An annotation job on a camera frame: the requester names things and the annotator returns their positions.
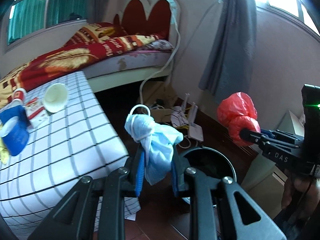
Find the bright window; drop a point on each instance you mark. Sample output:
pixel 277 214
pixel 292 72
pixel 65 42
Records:
pixel 295 10

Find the cardboard box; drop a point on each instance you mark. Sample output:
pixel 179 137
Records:
pixel 160 107

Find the blue face mask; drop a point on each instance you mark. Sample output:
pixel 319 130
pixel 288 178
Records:
pixel 155 140

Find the window with green curtain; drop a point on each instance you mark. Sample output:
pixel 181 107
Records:
pixel 42 12

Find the white paper cup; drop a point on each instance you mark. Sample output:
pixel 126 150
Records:
pixel 55 98

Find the grey curtain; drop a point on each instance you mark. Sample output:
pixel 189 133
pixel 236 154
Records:
pixel 230 35

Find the red and white cup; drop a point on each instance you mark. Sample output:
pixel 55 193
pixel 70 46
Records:
pixel 19 96

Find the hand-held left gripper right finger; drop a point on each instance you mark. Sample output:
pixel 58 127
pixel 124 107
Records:
pixel 175 180

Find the blue towel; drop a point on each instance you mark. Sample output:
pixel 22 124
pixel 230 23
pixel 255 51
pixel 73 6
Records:
pixel 15 130

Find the red plastic bag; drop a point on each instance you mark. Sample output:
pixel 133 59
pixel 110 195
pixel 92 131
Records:
pixel 237 117

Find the white grid tablecloth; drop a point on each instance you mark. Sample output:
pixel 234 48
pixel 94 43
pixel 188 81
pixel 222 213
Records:
pixel 70 135

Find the bed with red blanket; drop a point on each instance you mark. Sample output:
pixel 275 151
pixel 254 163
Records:
pixel 75 55

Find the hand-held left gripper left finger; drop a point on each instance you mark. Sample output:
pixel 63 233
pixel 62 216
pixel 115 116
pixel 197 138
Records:
pixel 138 175

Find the person's right hand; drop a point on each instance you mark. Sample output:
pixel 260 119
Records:
pixel 297 192

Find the black round trash bin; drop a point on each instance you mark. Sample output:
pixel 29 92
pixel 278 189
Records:
pixel 212 162

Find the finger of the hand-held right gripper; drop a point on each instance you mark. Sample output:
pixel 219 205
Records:
pixel 280 136
pixel 252 136

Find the white flat router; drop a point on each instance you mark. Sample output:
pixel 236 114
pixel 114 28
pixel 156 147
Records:
pixel 195 131

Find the red and white headboard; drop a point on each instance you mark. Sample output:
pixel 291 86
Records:
pixel 147 15

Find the white router with antennas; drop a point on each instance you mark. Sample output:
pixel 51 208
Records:
pixel 183 112

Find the white cabinet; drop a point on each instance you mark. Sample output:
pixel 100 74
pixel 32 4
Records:
pixel 275 175

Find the bed with white frame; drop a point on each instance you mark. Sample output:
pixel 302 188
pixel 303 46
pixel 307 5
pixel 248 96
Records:
pixel 140 65

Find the red and white small box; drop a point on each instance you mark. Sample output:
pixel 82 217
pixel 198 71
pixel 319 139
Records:
pixel 36 112

